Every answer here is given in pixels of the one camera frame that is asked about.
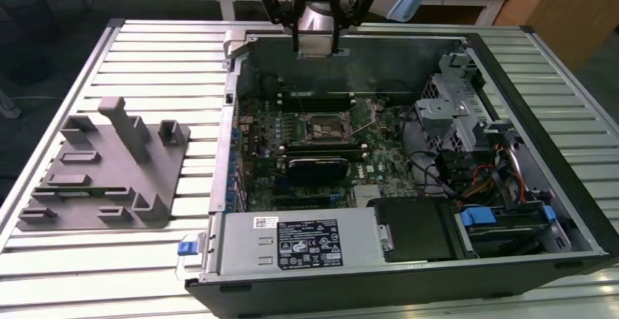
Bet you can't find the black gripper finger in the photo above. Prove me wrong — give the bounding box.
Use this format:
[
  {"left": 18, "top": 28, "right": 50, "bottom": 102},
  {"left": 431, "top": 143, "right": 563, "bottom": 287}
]
[
  {"left": 255, "top": 0, "right": 308, "bottom": 52},
  {"left": 331, "top": 0, "right": 362, "bottom": 54}
]

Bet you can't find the silver green-edged CPU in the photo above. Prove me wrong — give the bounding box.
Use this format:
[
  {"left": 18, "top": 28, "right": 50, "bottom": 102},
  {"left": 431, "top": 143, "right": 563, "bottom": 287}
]
[{"left": 295, "top": 34, "right": 335, "bottom": 59}]

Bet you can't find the metal socket cover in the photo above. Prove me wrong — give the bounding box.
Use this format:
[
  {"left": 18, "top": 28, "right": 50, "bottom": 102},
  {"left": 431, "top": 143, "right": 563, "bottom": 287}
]
[{"left": 340, "top": 98, "right": 387, "bottom": 134}]

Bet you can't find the CPU socket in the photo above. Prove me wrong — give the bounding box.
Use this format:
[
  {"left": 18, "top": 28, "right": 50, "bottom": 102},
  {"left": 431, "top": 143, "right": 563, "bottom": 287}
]
[{"left": 300, "top": 112, "right": 358, "bottom": 144}]

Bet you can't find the metal disk bay cage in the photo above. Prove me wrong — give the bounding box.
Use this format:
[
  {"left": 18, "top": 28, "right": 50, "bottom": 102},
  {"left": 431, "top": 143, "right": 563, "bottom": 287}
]
[{"left": 414, "top": 72, "right": 491, "bottom": 153}]

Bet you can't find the black graphics card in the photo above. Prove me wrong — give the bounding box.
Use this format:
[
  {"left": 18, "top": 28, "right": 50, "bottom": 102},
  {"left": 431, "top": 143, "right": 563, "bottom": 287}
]
[{"left": 287, "top": 156, "right": 350, "bottom": 186}]

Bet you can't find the green motherboard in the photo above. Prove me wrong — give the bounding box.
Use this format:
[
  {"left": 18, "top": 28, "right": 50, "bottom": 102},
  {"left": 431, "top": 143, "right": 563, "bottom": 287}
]
[{"left": 235, "top": 94, "right": 424, "bottom": 214}]

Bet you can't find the silver chipset heatsink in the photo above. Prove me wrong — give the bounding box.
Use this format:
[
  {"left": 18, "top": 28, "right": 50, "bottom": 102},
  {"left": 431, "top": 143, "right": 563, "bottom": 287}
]
[{"left": 354, "top": 184, "right": 382, "bottom": 208}]

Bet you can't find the wooden cabinet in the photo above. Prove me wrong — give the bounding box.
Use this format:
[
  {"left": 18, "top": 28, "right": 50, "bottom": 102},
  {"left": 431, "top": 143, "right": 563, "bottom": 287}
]
[{"left": 524, "top": 0, "right": 619, "bottom": 75}]

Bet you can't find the grey parts rack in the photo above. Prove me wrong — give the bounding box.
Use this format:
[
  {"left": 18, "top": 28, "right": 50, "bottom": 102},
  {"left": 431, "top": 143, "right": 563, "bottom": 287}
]
[{"left": 18, "top": 96, "right": 194, "bottom": 232}]

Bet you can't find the black plastic shroud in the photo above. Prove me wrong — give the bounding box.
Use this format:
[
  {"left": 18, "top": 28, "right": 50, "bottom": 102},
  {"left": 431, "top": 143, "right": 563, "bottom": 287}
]
[{"left": 375, "top": 197, "right": 459, "bottom": 264}]

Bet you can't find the blue disk carrier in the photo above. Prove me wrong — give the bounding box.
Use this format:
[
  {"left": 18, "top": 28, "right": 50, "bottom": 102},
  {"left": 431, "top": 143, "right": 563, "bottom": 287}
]
[{"left": 459, "top": 205, "right": 498, "bottom": 228}]

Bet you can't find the black power supply label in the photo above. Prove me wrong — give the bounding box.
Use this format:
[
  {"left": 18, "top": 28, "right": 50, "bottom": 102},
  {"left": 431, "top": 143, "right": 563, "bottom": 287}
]
[{"left": 275, "top": 218, "right": 340, "bottom": 271}]

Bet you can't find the grey power supply unit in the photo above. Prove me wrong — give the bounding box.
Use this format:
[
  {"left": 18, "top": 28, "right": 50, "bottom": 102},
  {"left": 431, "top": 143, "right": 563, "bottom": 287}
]
[{"left": 212, "top": 208, "right": 394, "bottom": 284}]

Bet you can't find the black PC case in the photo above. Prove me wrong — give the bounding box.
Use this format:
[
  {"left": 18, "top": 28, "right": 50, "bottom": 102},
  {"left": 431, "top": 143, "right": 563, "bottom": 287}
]
[{"left": 183, "top": 22, "right": 619, "bottom": 319}]

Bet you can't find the red wire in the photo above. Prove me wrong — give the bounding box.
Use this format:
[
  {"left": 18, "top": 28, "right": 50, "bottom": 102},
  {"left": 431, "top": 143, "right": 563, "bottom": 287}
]
[{"left": 475, "top": 165, "right": 528, "bottom": 204}]

